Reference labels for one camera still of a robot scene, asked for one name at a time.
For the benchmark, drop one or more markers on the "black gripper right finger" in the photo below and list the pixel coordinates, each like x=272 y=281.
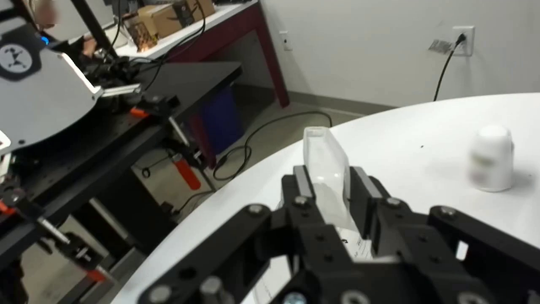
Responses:
x=415 y=242

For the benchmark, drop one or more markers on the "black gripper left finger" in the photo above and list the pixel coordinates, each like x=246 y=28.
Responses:
x=304 y=237

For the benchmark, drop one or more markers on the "clear plastic measuring jug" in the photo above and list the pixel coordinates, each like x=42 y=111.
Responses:
x=326 y=163

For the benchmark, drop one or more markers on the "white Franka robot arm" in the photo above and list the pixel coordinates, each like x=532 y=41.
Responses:
x=34 y=95

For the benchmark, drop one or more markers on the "white pill bottle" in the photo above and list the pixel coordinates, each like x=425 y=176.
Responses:
x=491 y=161

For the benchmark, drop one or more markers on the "blue bin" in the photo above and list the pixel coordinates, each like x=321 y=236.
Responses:
x=221 y=121

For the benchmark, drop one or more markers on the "black perforated mounting table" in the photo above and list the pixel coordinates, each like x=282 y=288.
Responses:
x=186 y=79

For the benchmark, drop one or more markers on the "desk with maroon legs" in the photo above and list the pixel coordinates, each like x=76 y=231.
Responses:
x=236 y=19

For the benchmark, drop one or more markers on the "brown box on desk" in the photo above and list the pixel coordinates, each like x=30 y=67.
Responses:
x=154 y=23

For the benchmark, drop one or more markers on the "white wall outlet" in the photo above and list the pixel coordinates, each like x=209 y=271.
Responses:
x=462 y=40

